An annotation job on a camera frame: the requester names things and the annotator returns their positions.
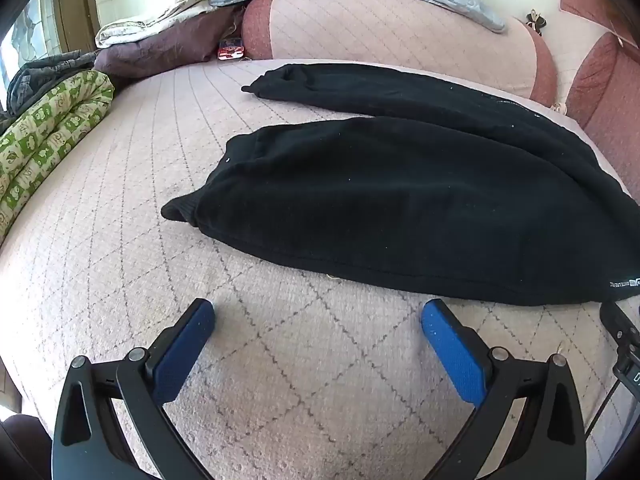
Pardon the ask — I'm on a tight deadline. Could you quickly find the green printed blanket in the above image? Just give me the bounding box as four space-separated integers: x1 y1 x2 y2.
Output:
0 70 116 247

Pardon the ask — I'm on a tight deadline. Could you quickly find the dark purple blanket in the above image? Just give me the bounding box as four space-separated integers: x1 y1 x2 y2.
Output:
93 7 247 79

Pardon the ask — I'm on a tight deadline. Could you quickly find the small dark bow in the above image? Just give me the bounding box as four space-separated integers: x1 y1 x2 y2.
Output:
525 8 547 37

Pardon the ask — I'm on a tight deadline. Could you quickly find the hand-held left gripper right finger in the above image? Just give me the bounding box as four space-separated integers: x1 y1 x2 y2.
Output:
421 298 586 480

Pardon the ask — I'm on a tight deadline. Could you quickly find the pink and cream bolster pillow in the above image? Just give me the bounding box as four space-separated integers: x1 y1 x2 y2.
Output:
241 0 559 104

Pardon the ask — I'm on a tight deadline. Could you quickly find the dark grey cloth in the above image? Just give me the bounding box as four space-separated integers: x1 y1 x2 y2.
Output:
5 50 99 122

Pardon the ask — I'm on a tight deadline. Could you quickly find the small red packet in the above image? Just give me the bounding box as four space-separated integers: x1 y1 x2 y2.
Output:
217 38 245 62

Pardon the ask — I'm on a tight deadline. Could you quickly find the black cable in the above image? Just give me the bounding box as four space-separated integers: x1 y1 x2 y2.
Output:
583 384 622 437

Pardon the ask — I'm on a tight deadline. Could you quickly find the window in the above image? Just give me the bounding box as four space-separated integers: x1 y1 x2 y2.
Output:
0 0 63 91

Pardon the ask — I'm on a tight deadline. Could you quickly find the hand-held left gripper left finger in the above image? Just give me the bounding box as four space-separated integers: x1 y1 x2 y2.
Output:
51 298 217 480

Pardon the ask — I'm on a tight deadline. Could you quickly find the cream quilted blanket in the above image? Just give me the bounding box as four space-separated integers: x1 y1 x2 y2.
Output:
95 0 222 49

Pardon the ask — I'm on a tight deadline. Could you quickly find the maroon back cushion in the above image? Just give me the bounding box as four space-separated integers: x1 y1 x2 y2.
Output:
559 0 640 147

